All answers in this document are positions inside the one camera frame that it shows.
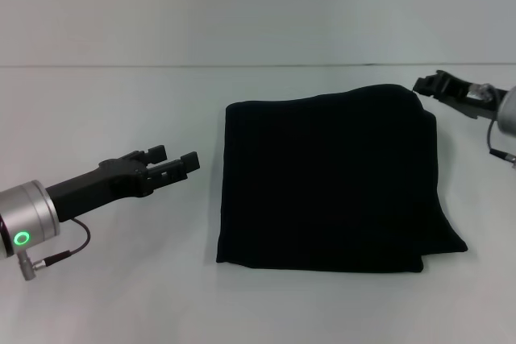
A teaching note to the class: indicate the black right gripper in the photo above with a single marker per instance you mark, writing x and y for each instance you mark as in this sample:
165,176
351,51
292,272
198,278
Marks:
467,98

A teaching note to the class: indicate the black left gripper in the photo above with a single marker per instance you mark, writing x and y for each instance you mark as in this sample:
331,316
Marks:
96,189

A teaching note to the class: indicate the black shirt with FREE print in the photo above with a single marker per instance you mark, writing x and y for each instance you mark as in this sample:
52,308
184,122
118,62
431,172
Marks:
330,183

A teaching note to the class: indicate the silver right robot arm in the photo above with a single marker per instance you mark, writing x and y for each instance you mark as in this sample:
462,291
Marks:
508,110

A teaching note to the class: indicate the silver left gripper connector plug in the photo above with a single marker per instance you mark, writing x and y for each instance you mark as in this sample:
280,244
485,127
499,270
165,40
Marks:
27,267

